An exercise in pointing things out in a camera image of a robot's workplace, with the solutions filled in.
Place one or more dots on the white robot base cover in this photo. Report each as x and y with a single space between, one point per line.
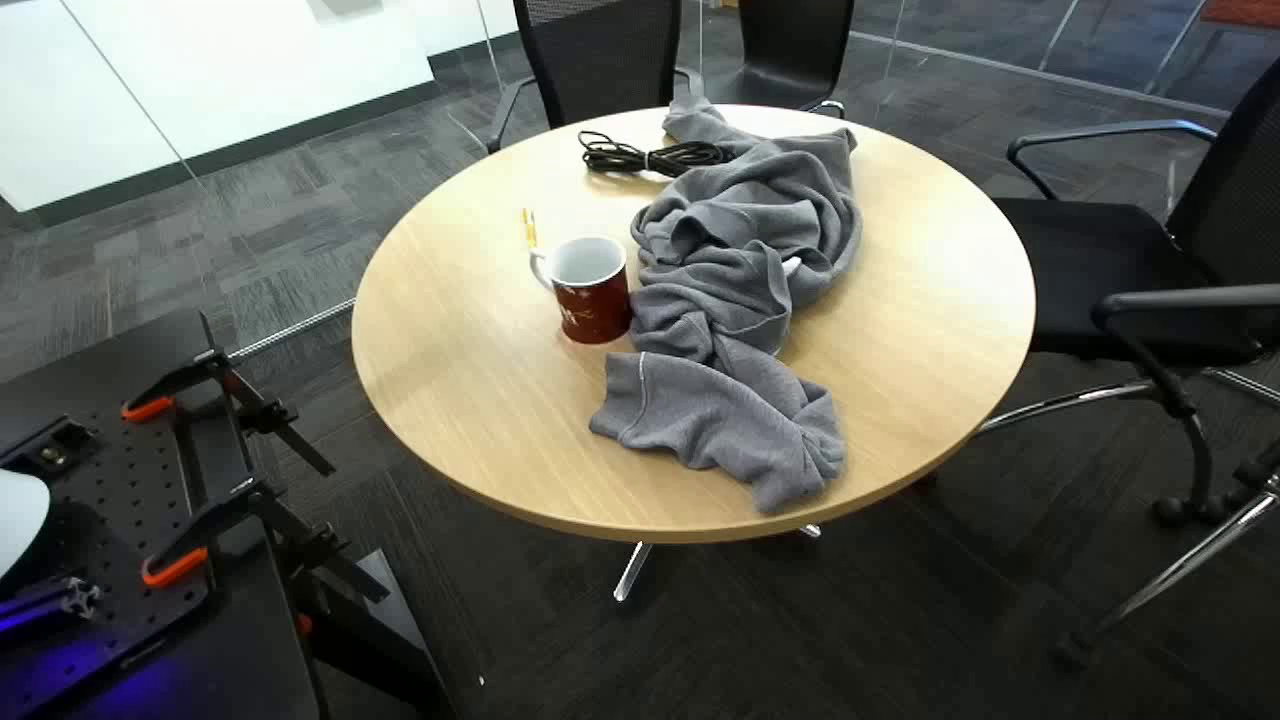
26 504

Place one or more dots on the lower black orange clamp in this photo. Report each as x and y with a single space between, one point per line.
253 512

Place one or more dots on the yellow orange pen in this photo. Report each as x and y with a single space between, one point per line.
530 226

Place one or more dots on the round wooden table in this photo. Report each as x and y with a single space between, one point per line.
463 347

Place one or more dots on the black chair back middle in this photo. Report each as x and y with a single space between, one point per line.
788 52

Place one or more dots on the dark red mug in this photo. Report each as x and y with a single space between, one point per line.
591 283

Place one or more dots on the upper black orange clamp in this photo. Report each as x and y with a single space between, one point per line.
250 406

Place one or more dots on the grey fleece cloth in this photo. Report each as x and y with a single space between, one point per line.
730 254

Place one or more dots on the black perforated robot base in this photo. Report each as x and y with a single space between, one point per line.
242 639

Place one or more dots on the black office chair right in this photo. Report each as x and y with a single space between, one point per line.
1181 294

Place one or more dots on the black orange clamp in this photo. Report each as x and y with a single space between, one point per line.
250 406
253 512

